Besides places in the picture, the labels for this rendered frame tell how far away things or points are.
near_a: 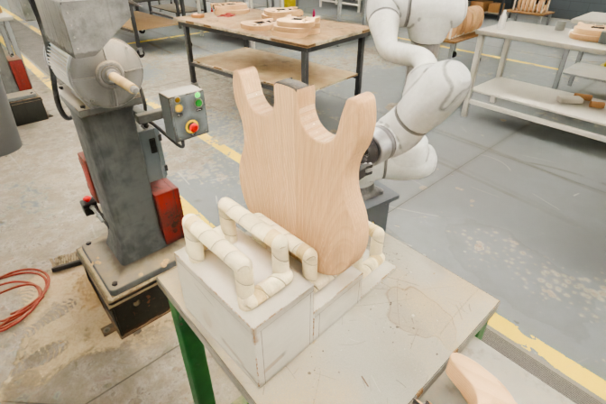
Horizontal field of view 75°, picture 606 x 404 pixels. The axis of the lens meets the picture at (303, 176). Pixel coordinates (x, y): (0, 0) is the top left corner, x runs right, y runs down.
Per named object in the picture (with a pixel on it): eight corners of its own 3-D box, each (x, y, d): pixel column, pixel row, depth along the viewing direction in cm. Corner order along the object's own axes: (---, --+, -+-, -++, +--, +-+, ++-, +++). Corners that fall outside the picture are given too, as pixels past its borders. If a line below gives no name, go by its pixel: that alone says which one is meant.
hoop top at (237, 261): (180, 227, 77) (177, 214, 76) (194, 220, 79) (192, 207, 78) (242, 282, 65) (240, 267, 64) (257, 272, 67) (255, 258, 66)
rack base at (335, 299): (235, 277, 100) (232, 249, 96) (283, 245, 110) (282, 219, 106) (314, 343, 84) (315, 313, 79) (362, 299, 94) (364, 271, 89)
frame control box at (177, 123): (143, 141, 183) (132, 87, 170) (186, 128, 196) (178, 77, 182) (168, 160, 168) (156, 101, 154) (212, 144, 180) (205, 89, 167)
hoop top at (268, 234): (215, 210, 82) (214, 197, 81) (227, 204, 84) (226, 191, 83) (279, 258, 70) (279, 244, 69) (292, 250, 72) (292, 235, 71)
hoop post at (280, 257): (269, 280, 76) (267, 243, 71) (281, 271, 78) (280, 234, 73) (280, 289, 74) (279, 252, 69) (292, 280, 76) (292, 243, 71)
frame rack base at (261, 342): (183, 309, 92) (170, 252, 83) (236, 275, 101) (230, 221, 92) (260, 390, 75) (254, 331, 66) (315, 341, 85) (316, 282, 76)
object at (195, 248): (186, 258, 81) (179, 221, 77) (199, 250, 83) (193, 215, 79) (194, 265, 80) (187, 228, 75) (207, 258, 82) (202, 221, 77)
